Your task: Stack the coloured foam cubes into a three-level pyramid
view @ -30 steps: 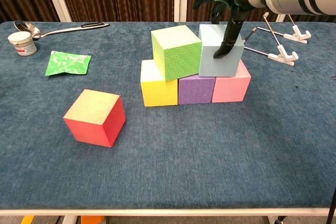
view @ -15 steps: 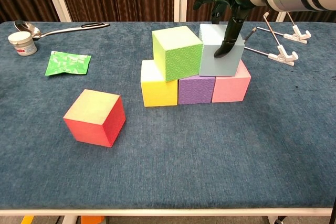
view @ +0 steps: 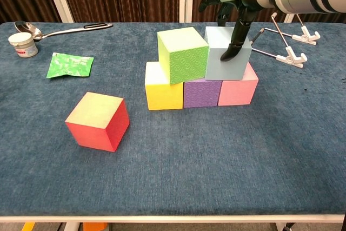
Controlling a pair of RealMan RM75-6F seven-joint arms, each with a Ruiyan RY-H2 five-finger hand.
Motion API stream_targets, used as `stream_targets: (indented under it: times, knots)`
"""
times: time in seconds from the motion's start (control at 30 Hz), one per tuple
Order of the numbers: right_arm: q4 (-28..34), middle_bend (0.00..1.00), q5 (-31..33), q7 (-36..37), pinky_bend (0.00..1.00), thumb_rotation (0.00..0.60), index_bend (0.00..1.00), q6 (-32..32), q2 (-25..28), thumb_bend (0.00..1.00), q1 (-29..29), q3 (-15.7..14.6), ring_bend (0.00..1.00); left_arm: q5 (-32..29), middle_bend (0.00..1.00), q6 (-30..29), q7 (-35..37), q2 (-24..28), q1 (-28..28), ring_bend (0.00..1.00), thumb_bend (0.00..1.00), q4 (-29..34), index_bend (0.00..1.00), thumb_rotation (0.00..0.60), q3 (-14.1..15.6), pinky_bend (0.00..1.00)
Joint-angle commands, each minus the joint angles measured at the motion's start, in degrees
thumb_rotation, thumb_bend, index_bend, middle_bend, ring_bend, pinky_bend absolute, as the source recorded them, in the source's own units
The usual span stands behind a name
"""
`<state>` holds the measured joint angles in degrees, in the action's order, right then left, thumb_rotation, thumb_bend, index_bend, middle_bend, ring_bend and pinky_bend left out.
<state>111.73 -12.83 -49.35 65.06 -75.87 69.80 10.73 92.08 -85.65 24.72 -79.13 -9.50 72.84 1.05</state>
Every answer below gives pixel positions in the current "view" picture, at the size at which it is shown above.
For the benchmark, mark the green foil packet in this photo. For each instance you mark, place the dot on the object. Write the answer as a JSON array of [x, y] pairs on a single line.
[[70, 64]]

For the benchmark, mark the red cube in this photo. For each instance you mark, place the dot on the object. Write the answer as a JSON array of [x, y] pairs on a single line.
[[92, 122]]

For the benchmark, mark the metal ladle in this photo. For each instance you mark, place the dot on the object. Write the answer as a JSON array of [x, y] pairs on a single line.
[[27, 28]]

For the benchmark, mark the small white jar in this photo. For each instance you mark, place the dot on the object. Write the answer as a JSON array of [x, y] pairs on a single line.
[[23, 45]]

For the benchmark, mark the yellow cube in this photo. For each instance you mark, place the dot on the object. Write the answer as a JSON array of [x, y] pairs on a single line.
[[163, 97]]

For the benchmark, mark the purple cube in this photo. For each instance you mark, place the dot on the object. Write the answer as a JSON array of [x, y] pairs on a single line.
[[201, 94]]

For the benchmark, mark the light blue cube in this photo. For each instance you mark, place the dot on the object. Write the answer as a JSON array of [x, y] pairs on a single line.
[[224, 70]]

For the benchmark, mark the blue table mat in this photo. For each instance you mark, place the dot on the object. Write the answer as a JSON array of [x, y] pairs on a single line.
[[189, 174]]

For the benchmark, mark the green cube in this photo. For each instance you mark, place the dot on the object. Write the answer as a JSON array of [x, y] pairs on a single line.
[[187, 64]]

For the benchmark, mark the pink cube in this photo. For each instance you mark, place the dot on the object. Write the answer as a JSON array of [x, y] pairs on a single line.
[[236, 93]]

